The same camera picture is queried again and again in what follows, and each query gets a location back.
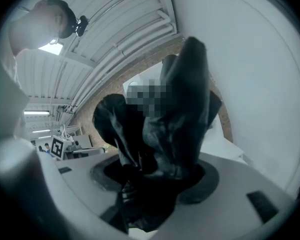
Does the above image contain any person's head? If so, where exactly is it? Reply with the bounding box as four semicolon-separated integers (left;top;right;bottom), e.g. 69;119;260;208
8;0;77;56

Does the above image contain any person's beige shirt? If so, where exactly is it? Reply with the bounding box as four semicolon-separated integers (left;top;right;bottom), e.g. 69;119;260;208
0;46;31;140

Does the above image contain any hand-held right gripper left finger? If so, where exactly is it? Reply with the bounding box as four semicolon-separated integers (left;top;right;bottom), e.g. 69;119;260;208
55;153;131;240

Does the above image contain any black object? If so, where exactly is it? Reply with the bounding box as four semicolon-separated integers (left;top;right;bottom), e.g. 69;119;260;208
92;36;223;235

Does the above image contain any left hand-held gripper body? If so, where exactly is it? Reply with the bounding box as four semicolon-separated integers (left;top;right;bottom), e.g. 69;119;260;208
49;135;72;161

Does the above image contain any black head-mounted camera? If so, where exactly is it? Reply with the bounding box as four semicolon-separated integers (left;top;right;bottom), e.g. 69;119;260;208
69;15;90;37

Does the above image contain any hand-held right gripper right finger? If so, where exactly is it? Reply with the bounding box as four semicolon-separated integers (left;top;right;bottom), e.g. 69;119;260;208
154;152;295;240

